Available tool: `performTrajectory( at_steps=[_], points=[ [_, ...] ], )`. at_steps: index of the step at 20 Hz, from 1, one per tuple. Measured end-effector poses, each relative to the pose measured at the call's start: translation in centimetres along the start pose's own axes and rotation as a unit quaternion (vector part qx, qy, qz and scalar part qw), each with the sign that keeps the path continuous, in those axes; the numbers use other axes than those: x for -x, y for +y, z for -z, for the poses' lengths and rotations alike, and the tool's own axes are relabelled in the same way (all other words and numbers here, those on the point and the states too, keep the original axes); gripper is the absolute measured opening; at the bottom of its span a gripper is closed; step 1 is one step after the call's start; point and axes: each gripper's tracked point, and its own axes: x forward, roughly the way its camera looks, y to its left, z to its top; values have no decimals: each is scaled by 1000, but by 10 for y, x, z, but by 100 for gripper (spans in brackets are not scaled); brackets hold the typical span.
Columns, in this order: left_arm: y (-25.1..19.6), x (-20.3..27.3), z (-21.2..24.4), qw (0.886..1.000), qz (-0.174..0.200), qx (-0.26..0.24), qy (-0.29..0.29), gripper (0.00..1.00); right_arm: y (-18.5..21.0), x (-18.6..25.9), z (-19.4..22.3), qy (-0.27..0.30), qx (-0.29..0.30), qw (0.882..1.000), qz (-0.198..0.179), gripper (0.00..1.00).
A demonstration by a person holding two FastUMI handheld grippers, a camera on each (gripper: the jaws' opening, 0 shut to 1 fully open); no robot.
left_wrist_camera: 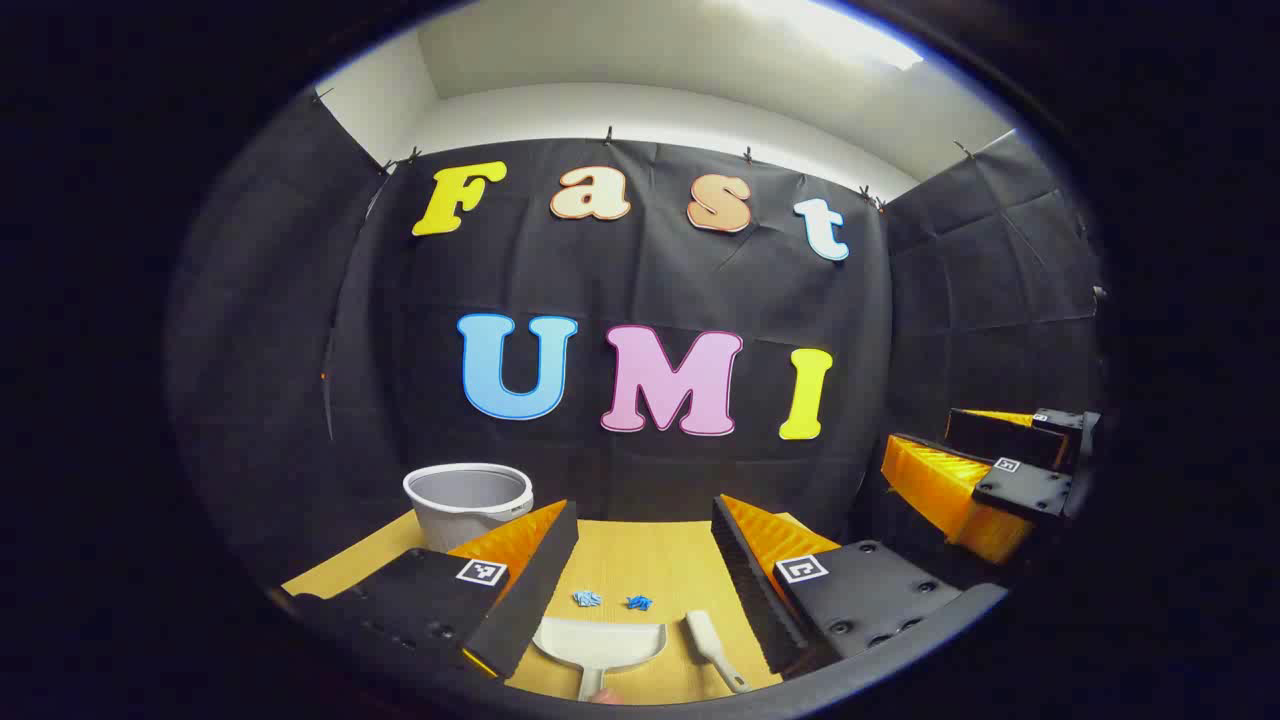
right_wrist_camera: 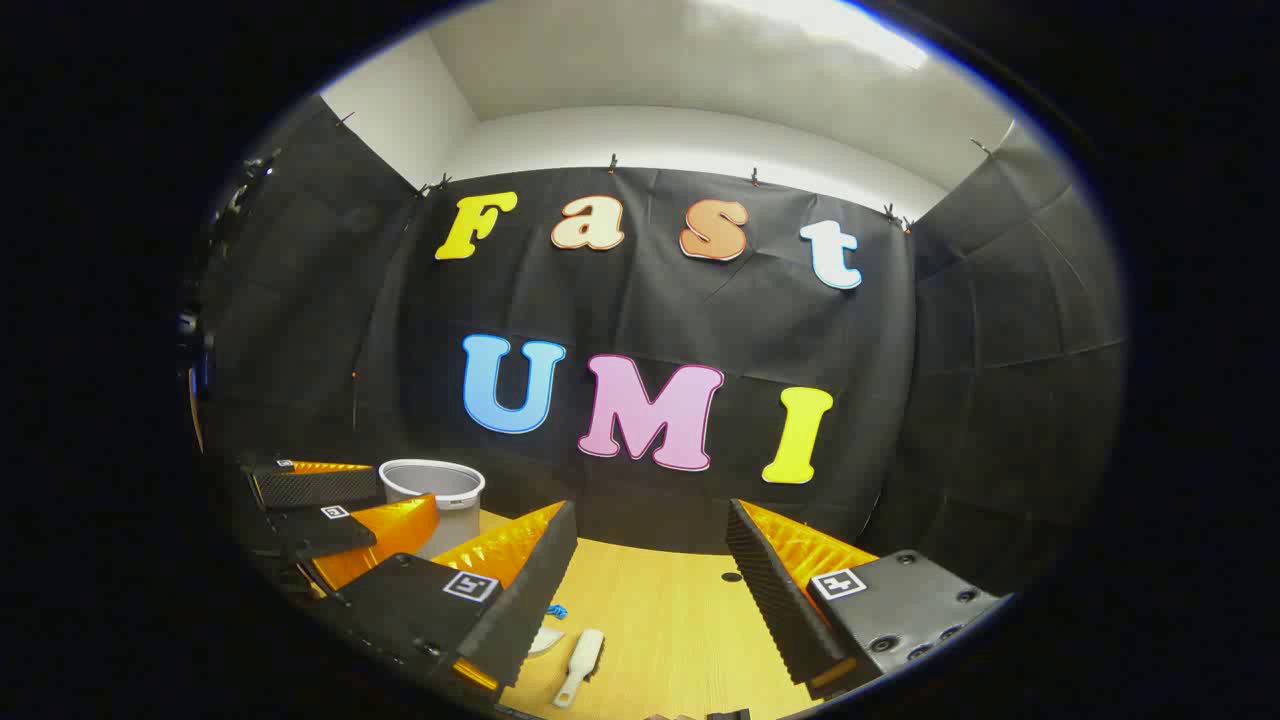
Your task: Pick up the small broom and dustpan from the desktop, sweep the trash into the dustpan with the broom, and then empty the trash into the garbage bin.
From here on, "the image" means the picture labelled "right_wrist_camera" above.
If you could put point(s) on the small white broom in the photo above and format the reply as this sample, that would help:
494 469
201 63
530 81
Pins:
585 655

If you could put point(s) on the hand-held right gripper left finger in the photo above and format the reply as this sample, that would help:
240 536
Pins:
530 600

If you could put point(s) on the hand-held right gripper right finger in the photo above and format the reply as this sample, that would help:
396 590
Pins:
780 610

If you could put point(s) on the grey garbage bin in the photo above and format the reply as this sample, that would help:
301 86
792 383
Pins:
450 505

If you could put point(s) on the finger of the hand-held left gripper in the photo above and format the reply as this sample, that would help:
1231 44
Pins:
320 530
320 485

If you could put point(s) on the white dustpan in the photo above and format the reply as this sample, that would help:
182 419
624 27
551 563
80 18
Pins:
545 642

